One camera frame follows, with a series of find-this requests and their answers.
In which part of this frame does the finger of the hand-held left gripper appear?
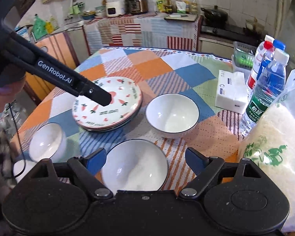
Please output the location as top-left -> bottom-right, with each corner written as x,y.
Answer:
77,81 -> 113,107

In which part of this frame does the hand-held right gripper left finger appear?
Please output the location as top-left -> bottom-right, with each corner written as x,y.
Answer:
29,147 -> 113,201

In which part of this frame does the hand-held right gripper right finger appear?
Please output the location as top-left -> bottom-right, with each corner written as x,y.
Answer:
178,147 -> 262,200

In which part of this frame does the white rabbit carrot plate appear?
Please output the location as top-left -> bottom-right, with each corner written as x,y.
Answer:
72,77 -> 142,130

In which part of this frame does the white bowl with dark rim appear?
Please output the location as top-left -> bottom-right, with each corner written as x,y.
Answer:
101,139 -> 169,192
145,93 -> 200,139
28,122 -> 67,163

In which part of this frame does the stack of bowls on counter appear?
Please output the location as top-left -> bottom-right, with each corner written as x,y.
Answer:
95,5 -> 107,18

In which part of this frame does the person's left hand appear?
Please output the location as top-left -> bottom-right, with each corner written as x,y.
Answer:
0,75 -> 27,123

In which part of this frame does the wooden chair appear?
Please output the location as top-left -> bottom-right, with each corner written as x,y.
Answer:
23,32 -> 80,104

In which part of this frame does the green plastic bag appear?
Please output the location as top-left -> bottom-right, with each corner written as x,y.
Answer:
32,15 -> 47,40

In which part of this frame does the green dish cloth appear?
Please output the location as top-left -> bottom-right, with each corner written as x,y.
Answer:
69,2 -> 85,15

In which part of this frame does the patchwork tablecloth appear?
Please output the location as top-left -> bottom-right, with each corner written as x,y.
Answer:
10,46 -> 249,195

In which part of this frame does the white tissue pack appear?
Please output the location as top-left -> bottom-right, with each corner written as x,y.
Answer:
215,69 -> 249,115

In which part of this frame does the striped patchwork cabinet cloth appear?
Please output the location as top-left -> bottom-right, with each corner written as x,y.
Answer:
83,13 -> 202,55

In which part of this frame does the clear bag of rice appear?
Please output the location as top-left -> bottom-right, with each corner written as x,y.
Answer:
237,45 -> 295,234

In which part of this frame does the white rice cooker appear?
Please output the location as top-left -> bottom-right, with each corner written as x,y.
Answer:
106,1 -> 125,18

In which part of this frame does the green label water bottle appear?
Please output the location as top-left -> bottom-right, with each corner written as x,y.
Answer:
239,48 -> 290,138

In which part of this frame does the red label water bottle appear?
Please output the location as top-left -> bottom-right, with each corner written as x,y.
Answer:
246,41 -> 273,99

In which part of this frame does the steel pressure cooker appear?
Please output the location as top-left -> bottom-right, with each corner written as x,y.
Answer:
120,0 -> 148,15

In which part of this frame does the green plastic basket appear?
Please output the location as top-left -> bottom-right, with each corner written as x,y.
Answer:
232,41 -> 258,68

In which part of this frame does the dark sauce bottle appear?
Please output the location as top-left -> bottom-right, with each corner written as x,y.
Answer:
163,0 -> 174,14

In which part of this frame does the cream base cabinet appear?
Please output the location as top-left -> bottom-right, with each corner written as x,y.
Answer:
199,38 -> 236,53

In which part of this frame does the dark cutting board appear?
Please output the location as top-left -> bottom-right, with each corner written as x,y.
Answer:
164,13 -> 198,21

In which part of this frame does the white green label bottle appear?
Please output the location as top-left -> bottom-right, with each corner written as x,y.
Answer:
175,0 -> 187,14

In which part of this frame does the black gas stove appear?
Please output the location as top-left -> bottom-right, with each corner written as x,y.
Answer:
200,25 -> 261,45

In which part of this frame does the yellow cooking oil bottle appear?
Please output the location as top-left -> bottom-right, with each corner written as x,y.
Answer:
189,0 -> 199,15

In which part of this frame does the clear white cap water bottle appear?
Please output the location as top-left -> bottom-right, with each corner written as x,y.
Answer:
255,35 -> 275,56

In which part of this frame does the blue label water bottle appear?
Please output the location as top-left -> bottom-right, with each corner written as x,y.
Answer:
261,39 -> 286,72

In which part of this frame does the black wok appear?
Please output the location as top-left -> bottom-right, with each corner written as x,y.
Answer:
201,6 -> 229,27

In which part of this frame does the small cooking pot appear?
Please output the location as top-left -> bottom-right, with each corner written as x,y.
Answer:
244,17 -> 264,33

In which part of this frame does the black cable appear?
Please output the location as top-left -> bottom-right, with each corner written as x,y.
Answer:
8,102 -> 28,178

